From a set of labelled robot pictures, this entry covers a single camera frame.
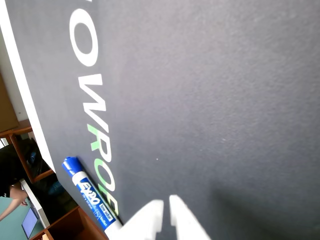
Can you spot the open laptop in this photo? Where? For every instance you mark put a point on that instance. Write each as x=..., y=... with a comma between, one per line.
x=28, y=222

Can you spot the brown wooden shelf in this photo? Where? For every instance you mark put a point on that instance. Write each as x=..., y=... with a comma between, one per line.
x=72, y=225

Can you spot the person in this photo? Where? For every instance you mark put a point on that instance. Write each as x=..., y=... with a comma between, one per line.
x=7, y=165

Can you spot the blue Expo dry-erase marker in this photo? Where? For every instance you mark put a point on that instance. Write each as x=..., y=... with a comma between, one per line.
x=87, y=190

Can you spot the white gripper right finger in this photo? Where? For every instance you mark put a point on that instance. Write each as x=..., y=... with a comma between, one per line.
x=183, y=220

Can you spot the grey WOWROBO mat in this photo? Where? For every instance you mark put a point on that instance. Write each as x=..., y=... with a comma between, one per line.
x=200, y=100

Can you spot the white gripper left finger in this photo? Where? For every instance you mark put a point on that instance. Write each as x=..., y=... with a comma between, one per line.
x=142, y=222

